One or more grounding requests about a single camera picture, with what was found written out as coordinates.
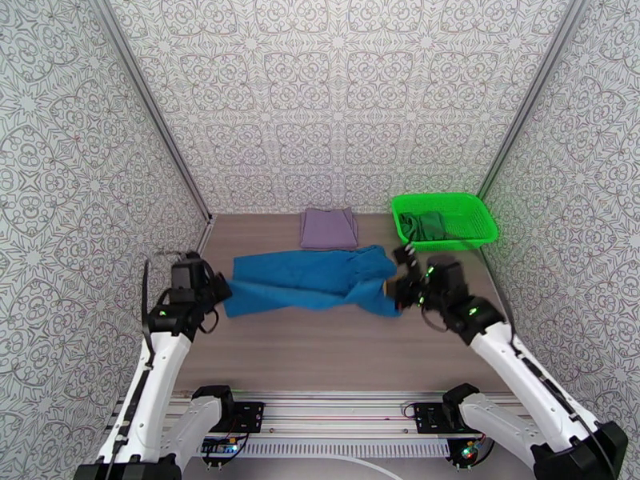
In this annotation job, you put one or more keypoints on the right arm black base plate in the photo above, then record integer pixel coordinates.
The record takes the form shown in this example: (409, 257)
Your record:
(427, 418)

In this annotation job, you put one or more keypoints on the blue t-shirt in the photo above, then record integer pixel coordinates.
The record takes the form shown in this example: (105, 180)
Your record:
(300, 283)

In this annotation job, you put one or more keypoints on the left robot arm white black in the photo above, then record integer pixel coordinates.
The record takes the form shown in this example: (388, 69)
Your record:
(155, 373)

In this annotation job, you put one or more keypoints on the green t-shirt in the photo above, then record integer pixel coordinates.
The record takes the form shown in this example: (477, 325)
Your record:
(425, 226)

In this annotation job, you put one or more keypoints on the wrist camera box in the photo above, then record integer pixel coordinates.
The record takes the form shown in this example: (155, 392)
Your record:
(449, 278)
(187, 273)

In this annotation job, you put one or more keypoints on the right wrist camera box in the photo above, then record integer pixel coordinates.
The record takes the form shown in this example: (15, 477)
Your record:
(449, 278)

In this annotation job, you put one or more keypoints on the circuit board with green light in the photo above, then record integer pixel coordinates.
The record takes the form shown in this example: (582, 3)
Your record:
(470, 452)

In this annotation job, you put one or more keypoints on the circuit board with blue parts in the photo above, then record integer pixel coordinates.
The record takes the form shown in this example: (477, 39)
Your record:
(219, 447)

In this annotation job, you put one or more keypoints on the lavender purple shirt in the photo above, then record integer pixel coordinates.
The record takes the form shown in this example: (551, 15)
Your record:
(327, 228)

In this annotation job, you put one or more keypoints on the aluminium corner post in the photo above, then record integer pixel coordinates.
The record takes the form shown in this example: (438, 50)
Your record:
(530, 93)
(150, 103)

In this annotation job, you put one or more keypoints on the aluminium rail frame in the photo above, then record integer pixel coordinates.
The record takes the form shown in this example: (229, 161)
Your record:
(340, 411)

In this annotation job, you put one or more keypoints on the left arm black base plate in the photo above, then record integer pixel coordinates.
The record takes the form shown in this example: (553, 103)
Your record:
(250, 418)

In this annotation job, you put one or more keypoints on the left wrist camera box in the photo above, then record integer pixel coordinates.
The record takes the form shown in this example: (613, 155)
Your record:
(187, 273)

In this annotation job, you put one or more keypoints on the green plastic laundry basket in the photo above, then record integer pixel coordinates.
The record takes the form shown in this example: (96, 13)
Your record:
(470, 228)

